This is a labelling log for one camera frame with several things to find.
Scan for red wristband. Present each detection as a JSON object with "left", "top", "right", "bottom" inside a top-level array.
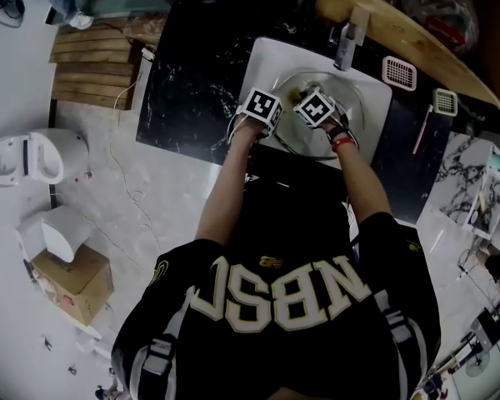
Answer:
[{"left": 331, "top": 136, "right": 356, "bottom": 153}]

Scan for pink slotted soap dish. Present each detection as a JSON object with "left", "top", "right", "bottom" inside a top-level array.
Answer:
[{"left": 382, "top": 55, "right": 418, "bottom": 93}]

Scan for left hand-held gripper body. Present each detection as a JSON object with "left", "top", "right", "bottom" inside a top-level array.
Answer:
[{"left": 235, "top": 86, "right": 284, "bottom": 138}]

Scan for white toilet bowl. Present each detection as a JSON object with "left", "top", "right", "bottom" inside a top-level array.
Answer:
[{"left": 0, "top": 127, "right": 89, "bottom": 188}]

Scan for person's right forearm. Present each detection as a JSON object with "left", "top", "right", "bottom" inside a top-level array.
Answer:
[{"left": 327, "top": 125, "right": 395, "bottom": 227}]

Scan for white floor cable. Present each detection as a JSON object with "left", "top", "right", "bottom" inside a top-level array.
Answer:
[{"left": 107, "top": 58, "right": 163, "bottom": 253}]

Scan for chrome sink faucet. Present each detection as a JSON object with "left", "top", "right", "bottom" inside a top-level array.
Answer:
[{"left": 327, "top": 5, "right": 371, "bottom": 73}]

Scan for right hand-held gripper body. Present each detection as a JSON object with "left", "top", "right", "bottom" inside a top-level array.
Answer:
[{"left": 293, "top": 82, "right": 337, "bottom": 130}]

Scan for large open cardboard box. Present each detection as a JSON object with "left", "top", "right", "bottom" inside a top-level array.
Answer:
[{"left": 314, "top": 0, "right": 500, "bottom": 123}]

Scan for black lettered jersey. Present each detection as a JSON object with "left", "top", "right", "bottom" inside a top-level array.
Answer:
[{"left": 110, "top": 146, "right": 443, "bottom": 400}]

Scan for white veined marble cabinet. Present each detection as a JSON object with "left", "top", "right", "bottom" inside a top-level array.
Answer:
[{"left": 416, "top": 130, "right": 500, "bottom": 241}]

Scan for white ceramic sink basin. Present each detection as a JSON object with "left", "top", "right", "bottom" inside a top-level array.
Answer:
[{"left": 239, "top": 36, "right": 393, "bottom": 170}]

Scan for clear plastic bag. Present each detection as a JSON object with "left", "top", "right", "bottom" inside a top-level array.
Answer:
[{"left": 402, "top": 0, "right": 483, "bottom": 56}]

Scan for person's left forearm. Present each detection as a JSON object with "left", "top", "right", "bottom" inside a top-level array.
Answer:
[{"left": 194, "top": 121, "right": 262, "bottom": 248}]

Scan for small closed cardboard box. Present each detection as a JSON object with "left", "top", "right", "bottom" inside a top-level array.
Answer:
[{"left": 29, "top": 243, "right": 116, "bottom": 328}]

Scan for wooden pallet steps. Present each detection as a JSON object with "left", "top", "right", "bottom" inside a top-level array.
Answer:
[{"left": 48, "top": 17, "right": 170, "bottom": 111}]

